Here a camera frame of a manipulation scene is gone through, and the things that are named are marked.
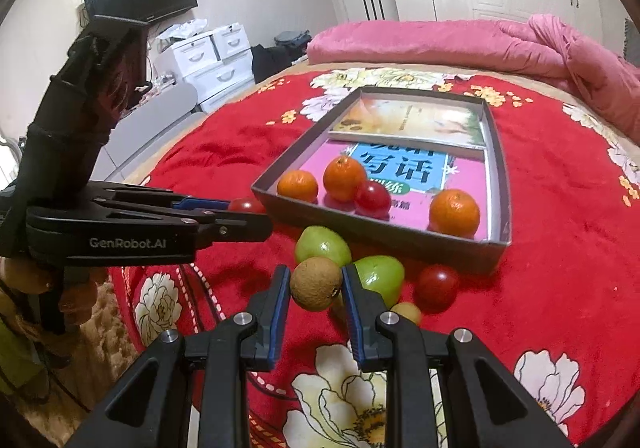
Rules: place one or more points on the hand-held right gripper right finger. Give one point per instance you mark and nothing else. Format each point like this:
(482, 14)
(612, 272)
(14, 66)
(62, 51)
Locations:
(352, 318)

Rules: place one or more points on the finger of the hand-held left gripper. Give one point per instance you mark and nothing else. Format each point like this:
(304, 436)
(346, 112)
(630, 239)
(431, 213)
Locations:
(200, 202)
(240, 227)

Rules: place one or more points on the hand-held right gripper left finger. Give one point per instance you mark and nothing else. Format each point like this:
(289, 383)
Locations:
(280, 308)

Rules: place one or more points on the red cherry tomato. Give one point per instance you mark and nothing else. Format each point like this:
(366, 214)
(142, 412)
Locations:
(247, 204)
(372, 198)
(437, 288)

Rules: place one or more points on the brown longan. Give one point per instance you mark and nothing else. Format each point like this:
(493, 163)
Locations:
(316, 283)
(407, 313)

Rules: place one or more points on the green jujube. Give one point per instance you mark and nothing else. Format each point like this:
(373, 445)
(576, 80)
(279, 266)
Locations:
(382, 275)
(320, 243)

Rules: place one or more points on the mandarin orange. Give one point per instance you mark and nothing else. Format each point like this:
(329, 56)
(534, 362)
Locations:
(344, 177)
(454, 213)
(297, 185)

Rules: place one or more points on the grey cardboard tray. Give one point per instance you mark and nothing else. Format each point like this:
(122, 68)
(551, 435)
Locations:
(400, 240)

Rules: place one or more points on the person's left hand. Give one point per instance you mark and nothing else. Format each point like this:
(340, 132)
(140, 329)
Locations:
(22, 275)

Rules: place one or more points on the grey low cabinet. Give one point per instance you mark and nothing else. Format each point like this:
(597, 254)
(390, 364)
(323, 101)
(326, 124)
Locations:
(150, 128)

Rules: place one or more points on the white drawer chest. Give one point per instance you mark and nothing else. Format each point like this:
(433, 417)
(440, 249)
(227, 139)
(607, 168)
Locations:
(215, 81)

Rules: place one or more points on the small white drawer box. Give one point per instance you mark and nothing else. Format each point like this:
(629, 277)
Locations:
(230, 41)
(187, 53)

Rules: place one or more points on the black bag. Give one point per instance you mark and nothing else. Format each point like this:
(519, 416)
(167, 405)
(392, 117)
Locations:
(270, 61)

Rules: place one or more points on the white crumpled plastic bag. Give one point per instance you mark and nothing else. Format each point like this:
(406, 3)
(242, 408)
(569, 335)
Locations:
(180, 31)

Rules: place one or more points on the pink and blue workbook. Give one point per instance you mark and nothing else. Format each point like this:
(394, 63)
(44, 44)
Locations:
(470, 173)

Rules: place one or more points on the folded jeans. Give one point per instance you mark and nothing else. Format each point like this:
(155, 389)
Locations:
(292, 36)

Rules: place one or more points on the sunflower cover book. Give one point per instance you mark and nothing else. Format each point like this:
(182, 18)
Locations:
(410, 121)

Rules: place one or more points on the red floral blanket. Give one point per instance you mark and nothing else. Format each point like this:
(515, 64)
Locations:
(550, 253)

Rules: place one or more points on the pink duvet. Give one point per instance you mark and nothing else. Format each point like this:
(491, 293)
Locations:
(425, 43)

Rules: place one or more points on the grey quilted headboard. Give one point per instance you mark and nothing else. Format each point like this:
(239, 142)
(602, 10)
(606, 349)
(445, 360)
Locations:
(632, 41)

